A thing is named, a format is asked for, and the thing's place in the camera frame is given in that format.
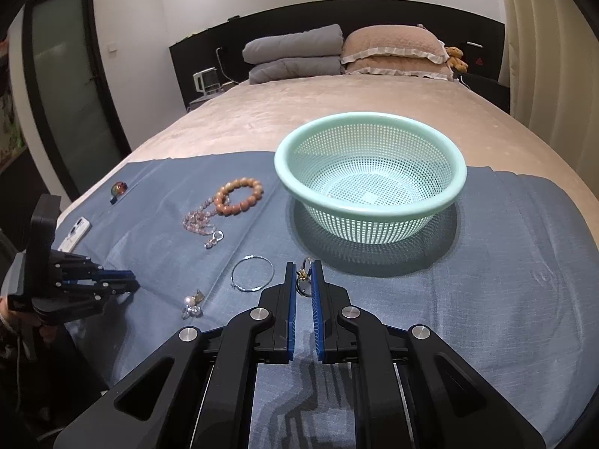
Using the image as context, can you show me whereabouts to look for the beige bed blanket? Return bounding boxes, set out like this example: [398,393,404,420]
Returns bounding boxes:
[70,75,599,263]

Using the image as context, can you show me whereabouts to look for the gold and dark earring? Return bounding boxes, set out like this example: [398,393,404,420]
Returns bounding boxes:
[296,257,313,297]

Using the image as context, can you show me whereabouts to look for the pearl earrings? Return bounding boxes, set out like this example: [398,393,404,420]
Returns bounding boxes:
[182,290,205,320]

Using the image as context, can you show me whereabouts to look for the black nightstand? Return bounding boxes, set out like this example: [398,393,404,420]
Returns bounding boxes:
[461,72,511,114]

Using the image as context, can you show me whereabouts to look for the cream curtain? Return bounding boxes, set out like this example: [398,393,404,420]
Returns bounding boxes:
[496,0,599,183]

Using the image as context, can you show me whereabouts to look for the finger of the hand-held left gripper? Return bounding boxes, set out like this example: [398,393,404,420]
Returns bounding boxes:
[55,281,140,312]
[54,250,137,287]

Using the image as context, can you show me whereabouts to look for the pink crystal bead bracelet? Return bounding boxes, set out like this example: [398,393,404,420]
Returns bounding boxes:
[182,198,225,250]

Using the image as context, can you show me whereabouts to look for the frosted glass door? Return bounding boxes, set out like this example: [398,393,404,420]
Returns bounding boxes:
[21,0,132,202]

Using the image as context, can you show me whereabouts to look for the wooden bead bracelet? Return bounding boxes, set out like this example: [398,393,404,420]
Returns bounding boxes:
[214,177,264,214]

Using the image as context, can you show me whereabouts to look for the blue cloth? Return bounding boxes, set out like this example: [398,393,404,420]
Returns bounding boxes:
[56,151,599,449]

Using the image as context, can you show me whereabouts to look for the black headboard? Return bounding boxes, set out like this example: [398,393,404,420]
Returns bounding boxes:
[168,0,507,113]

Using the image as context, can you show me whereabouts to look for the white electric kettle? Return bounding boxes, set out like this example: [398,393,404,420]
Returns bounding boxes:
[193,68,221,97]

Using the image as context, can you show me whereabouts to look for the colourful wall picture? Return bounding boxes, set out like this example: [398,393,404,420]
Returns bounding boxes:
[0,37,28,162]

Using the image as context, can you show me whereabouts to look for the green plastic basket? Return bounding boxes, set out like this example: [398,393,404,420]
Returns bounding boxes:
[274,112,468,245]

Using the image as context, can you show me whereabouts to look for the folded grey duvet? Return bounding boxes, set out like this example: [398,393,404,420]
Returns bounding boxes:
[242,24,344,86]

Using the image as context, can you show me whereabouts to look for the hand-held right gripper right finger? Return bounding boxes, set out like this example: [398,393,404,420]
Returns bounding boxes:
[310,260,546,449]

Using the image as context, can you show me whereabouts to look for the beige frilled pillow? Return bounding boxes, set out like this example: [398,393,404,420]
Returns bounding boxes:
[341,54,454,80]
[341,25,447,65]

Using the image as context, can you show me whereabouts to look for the brown teddy bear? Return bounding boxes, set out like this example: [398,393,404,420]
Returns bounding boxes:
[444,47,469,73]

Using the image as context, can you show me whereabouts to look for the white charger cable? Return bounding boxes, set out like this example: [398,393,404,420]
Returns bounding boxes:
[216,47,240,86]

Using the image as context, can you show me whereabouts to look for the silver bangle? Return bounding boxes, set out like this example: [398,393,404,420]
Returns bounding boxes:
[231,255,274,292]

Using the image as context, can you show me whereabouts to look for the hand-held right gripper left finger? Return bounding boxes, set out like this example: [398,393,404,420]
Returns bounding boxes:
[54,262,300,449]

